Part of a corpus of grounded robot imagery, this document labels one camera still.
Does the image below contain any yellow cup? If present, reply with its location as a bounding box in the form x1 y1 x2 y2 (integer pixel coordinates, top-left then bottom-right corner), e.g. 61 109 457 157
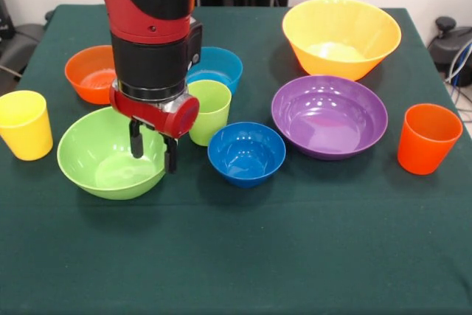
0 89 54 162

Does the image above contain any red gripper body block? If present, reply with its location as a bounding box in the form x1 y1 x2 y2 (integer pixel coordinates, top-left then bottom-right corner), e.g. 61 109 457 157
108 84 201 139

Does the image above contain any large yellow-orange bowl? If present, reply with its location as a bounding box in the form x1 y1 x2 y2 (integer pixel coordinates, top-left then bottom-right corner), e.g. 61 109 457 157
282 0 403 82

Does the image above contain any green cup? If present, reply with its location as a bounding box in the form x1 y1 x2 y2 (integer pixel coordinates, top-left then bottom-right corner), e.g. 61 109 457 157
187 79 233 148

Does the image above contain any purple bowl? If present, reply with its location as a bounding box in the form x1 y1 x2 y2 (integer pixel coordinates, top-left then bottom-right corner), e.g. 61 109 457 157
271 75 389 162

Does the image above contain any orange cup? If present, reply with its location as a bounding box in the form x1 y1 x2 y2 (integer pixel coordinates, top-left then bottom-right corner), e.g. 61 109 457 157
397 103 464 176

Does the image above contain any dark green tablecloth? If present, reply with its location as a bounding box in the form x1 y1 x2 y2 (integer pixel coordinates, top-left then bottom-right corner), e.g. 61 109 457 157
0 4 472 315

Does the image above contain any tangle of floor cables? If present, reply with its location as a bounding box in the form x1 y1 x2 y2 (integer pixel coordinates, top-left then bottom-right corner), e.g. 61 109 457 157
444 41 472 124

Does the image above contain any dark blue bowl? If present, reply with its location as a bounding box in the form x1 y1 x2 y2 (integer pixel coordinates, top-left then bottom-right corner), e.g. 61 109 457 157
206 121 287 189

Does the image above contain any orange bowl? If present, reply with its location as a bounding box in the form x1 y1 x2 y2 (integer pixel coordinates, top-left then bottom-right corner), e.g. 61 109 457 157
64 44 117 105

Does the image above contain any green bowl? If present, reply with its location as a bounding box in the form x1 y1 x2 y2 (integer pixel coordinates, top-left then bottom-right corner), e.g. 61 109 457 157
56 106 167 201

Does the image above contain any light blue bowl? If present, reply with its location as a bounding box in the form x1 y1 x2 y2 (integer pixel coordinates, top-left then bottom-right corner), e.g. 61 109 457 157
186 46 244 97

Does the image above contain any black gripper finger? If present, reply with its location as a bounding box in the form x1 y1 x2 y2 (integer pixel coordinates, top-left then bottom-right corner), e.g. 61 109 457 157
128 117 145 159
162 134 179 175

